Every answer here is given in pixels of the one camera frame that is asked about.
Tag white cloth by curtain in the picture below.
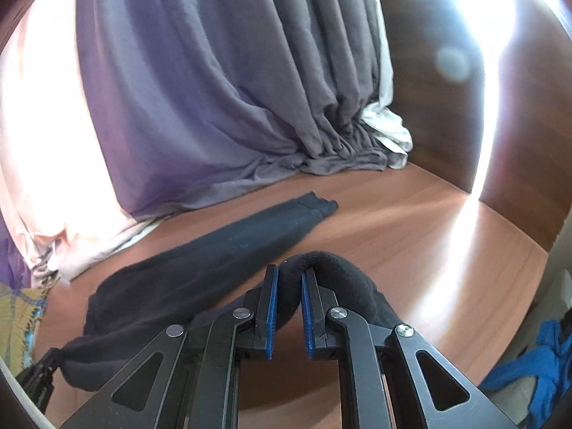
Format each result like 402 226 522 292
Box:
362 0 413 169

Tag wooden wardrobe panel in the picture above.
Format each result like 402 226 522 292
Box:
381 0 571 248

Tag blue cloth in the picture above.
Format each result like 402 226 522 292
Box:
481 320 571 428

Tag purple grey curtain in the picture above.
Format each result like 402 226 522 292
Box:
77 0 388 218

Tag white sheer curtain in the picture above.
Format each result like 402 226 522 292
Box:
1 0 162 289

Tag dark navy pants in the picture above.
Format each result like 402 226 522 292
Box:
61 193 401 392

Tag yellow blue woven scarf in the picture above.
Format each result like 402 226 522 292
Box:
0 284 49 376

